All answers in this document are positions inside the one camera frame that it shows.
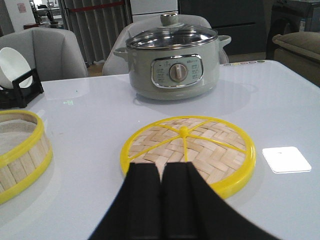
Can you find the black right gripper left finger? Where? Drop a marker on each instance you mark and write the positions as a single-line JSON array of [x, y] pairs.
[[135, 212]]

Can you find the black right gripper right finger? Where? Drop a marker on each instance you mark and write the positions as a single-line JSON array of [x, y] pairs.
[[193, 211]]

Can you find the yellow bamboo steamer lid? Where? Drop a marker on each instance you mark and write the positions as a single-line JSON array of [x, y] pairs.
[[222, 153]]

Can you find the bamboo steamer tier yellow rims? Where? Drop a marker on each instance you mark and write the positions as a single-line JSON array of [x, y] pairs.
[[26, 151]]

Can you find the green electric cooking pot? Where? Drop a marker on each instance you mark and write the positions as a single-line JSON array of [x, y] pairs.
[[175, 74]]

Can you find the grey chair right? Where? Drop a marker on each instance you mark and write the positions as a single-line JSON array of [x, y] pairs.
[[116, 65]]

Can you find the grey chair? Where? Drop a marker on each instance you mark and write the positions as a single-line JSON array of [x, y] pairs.
[[53, 52], [116, 65]]

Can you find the black dish rack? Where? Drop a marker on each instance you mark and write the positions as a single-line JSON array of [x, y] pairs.
[[19, 97]]

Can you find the glass pot lid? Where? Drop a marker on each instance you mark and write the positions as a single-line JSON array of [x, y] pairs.
[[173, 31]]

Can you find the grey chair left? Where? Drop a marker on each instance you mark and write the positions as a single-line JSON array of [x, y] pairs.
[[53, 52]]

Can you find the white ceramic bowl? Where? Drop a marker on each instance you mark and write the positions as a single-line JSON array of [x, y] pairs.
[[12, 66]]

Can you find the beige sofa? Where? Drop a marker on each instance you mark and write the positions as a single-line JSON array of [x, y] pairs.
[[300, 52]]

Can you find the white refrigerator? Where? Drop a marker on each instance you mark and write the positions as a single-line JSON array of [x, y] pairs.
[[143, 9]]

